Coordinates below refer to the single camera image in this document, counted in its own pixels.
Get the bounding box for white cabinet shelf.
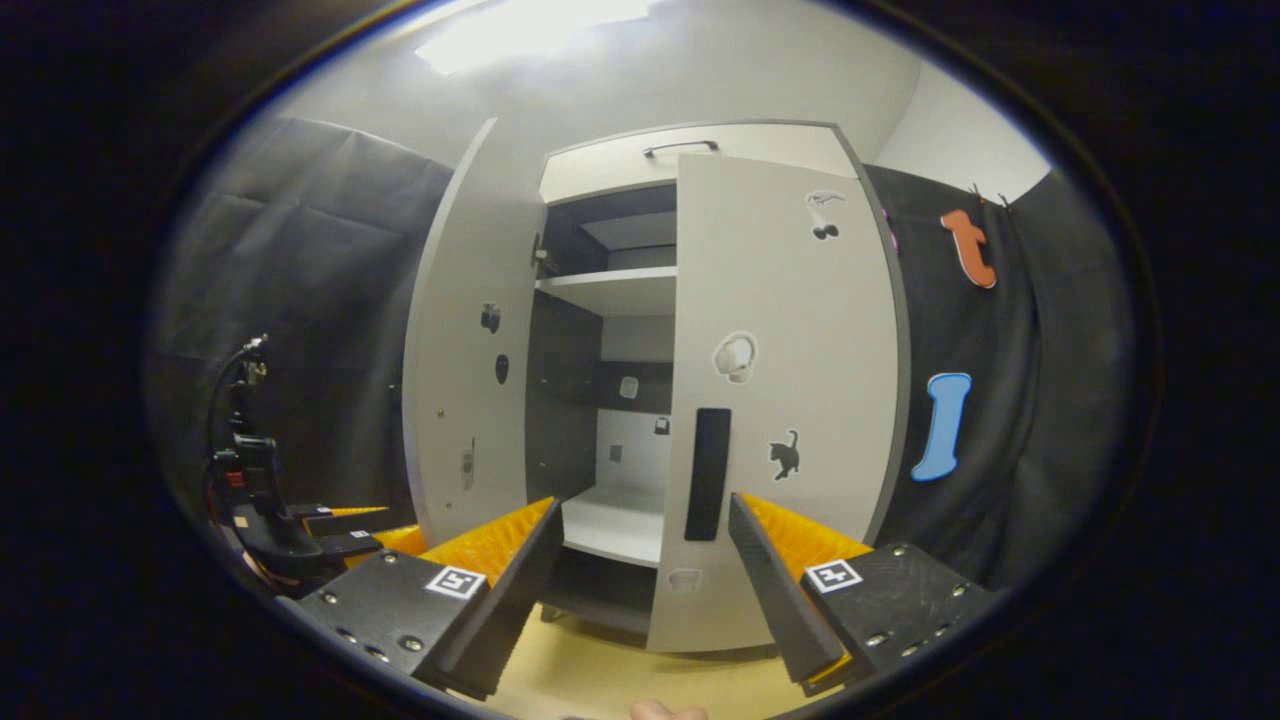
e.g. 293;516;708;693
535;265;679;319
560;485;669;568

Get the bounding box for dark grey cabinet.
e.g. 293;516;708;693
525;120;913;636

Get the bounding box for white cabinet drawer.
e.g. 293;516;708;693
538;122;861;206

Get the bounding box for white door with cat sticker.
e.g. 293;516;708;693
647;152;913;656

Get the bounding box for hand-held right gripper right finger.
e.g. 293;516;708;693
727;492;993;699

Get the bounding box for white door with phone sticker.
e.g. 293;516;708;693
402;118;546;549

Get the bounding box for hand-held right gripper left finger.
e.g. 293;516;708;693
275;495;566;703

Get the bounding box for black backdrop cloth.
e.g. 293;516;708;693
145;115;456;591
865;163;1138;591

